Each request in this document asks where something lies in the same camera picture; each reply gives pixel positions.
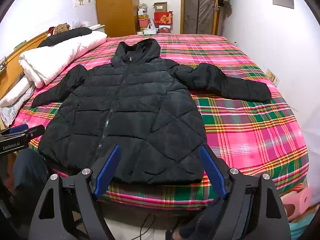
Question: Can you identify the floral pillow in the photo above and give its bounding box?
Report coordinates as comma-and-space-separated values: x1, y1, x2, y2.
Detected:
0, 105, 21, 128

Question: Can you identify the black garment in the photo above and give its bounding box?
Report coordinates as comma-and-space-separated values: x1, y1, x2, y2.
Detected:
37, 27, 92, 48

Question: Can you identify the black puffer jacket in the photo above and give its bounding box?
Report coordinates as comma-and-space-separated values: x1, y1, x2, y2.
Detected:
32, 39, 272, 184

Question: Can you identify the person's leg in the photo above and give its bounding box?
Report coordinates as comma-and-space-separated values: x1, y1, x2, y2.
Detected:
12, 150, 49, 207
166, 200, 237, 240

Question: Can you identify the person's right leg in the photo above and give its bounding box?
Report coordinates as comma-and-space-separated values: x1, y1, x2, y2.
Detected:
166, 200, 237, 240

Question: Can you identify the brown plush bear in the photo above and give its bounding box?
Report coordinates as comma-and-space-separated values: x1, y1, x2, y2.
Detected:
54, 24, 70, 34

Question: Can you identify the white plastic bag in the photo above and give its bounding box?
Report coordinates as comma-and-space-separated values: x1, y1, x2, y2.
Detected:
144, 24, 158, 35

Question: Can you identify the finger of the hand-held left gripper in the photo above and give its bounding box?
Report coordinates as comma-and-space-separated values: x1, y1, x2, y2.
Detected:
24, 126, 46, 140
9, 124, 28, 135

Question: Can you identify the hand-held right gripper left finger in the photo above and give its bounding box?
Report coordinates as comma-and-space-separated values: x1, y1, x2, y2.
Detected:
29, 144, 122, 240

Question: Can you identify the wooden headboard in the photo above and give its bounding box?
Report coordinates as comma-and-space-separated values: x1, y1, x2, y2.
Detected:
0, 31, 49, 100

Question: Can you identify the pale pink pillow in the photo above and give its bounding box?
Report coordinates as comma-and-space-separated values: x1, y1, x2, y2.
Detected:
0, 76, 34, 108

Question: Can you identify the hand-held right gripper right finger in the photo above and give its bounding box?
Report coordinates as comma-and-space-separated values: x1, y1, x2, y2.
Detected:
199, 145, 292, 240

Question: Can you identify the person's left leg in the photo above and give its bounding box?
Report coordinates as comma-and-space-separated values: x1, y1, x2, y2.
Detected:
12, 150, 49, 207

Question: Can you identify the pink plastic stool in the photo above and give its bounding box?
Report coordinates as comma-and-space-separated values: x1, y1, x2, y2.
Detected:
284, 186, 313, 222

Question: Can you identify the pink plaid bed sheet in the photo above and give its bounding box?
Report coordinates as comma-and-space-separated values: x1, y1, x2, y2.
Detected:
12, 34, 310, 210

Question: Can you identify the cardboard box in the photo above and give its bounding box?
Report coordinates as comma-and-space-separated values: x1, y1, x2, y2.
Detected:
153, 2, 168, 13

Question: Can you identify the wooden door with grey panels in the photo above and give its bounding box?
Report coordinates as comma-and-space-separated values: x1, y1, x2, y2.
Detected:
184, 0, 221, 34

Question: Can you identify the wooden wardrobe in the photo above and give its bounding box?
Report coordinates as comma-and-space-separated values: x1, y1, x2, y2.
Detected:
95, 0, 137, 38

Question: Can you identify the teal plastic item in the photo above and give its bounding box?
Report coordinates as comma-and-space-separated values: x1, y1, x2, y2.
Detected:
287, 220, 311, 240

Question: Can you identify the black cable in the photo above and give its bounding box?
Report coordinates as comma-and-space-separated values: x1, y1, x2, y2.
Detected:
139, 214, 156, 240

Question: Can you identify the white duvet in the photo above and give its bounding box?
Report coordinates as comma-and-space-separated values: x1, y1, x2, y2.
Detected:
19, 31, 108, 88

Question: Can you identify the red gift box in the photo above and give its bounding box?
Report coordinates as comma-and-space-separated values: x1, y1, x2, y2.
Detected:
154, 11, 173, 26

